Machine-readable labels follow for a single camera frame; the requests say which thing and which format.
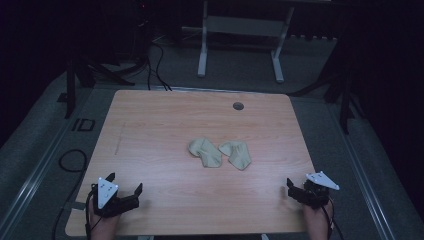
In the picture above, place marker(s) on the person's right hand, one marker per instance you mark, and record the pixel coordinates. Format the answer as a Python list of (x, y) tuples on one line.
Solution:
[(315, 220)]

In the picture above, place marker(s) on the grey table grommet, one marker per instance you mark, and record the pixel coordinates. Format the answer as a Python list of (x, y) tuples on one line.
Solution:
[(238, 106)]

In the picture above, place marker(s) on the white metal table frame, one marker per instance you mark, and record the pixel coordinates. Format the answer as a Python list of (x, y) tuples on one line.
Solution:
[(242, 26)]

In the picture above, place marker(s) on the beige sock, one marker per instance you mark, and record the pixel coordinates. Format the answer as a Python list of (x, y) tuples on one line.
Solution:
[(206, 152), (238, 154)]

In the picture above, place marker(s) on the person's left hand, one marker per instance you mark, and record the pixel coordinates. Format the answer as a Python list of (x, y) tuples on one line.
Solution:
[(104, 224)]

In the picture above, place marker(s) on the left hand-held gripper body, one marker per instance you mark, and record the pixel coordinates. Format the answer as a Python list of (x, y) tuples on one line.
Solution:
[(107, 196)]

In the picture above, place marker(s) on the black tripod stand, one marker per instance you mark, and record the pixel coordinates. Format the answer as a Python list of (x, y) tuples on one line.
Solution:
[(343, 86), (75, 80)]

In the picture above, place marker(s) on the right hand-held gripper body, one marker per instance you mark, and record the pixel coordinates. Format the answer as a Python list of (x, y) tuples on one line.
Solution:
[(316, 191)]

